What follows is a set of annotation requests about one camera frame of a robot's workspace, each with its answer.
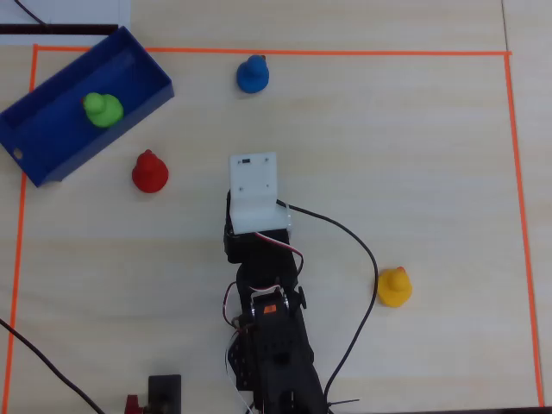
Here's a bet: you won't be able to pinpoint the black camera cable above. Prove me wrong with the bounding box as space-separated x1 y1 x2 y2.
284 203 380 414

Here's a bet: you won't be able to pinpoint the orange tape strip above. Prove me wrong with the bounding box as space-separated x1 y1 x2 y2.
33 44 513 58
504 53 546 408
1 44 40 414

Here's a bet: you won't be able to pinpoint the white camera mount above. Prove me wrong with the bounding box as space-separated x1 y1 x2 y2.
228 151 293 236

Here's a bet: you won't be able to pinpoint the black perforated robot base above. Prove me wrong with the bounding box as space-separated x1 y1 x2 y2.
226 331 260 392

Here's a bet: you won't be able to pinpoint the small black box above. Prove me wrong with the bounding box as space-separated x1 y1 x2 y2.
124 373 183 414

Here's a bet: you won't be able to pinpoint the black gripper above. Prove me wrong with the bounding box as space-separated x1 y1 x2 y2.
223 191 302 278

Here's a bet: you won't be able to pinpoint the blue plastic box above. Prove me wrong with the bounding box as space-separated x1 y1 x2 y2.
0 25 174 188

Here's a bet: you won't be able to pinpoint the blue rubber duck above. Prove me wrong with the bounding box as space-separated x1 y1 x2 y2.
235 54 271 94

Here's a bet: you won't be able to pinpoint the green rubber duck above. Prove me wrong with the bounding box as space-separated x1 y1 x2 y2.
81 91 125 129

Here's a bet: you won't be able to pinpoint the red white servo wires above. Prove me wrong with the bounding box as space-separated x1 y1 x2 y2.
222 231 305 414

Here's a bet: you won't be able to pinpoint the red rubber duck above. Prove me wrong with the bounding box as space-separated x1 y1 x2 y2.
131 148 170 194

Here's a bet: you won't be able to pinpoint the black flat bar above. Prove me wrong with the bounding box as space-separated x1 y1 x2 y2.
0 23 120 36

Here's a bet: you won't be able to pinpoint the yellow rubber duck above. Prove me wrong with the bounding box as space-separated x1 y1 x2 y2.
376 266 413 309

